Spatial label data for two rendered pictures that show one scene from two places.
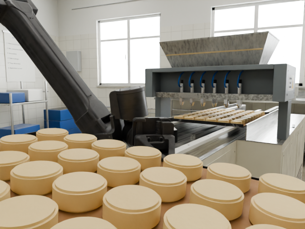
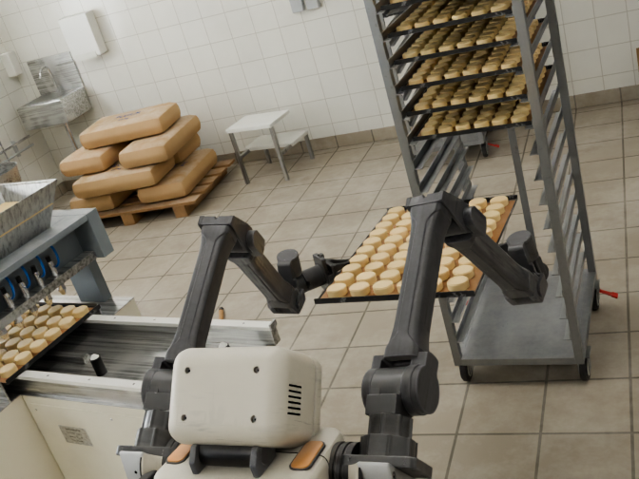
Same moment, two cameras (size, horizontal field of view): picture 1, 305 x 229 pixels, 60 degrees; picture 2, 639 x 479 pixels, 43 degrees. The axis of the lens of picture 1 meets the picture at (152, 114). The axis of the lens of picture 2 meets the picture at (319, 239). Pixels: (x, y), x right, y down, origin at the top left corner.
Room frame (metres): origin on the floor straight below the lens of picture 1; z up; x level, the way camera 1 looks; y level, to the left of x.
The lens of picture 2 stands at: (0.40, 1.93, 1.92)
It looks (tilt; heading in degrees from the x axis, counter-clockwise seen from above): 23 degrees down; 271
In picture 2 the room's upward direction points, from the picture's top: 17 degrees counter-clockwise
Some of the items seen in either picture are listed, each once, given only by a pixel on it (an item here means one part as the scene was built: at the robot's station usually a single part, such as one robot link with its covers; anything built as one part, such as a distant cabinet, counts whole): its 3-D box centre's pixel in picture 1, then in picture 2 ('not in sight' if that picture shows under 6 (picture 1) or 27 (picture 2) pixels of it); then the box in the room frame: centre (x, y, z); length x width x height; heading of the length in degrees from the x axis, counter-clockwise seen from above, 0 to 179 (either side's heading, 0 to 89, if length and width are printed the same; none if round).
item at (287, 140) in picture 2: not in sight; (270, 143); (0.65, -3.99, 0.23); 0.44 x 0.44 x 0.46; 58
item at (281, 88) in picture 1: (216, 99); (2, 311); (1.44, -0.35, 1.01); 0.72 x 0.33 x 0.34; 56
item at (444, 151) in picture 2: not in sight; (443, 153); (-0.09, -0.94, 0.87); 0.64 x 0.03 x 0.03; 63
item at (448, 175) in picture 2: not in sight; (448, 175); (-0.09, -0.94, 0.78); 0.64 x 0.03 x 0.03; 63
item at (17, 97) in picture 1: (7, 97); not in sight; (4.13, 2.26, 0.88); 0.40 x 0.30 x 0.16; 69
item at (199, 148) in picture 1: (248, 123); (30, 320); (1.45, -0.53, 0.87); 2.01 x 0.03 x 0.07; 146
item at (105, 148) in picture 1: (109, 150); (352, 270); (0.38, 0.06, 1.00); 0.05 x 0.05 x 0.02
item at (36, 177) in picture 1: (37, 176); (397, 267); (0.27, 0.12, 1.00); 0.05 x 0.05 x 0.02
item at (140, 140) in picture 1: (159, 160); (339, 270); (0.41, -0.01, 0.98); 0.09 x 0.07 x 0.07; 18
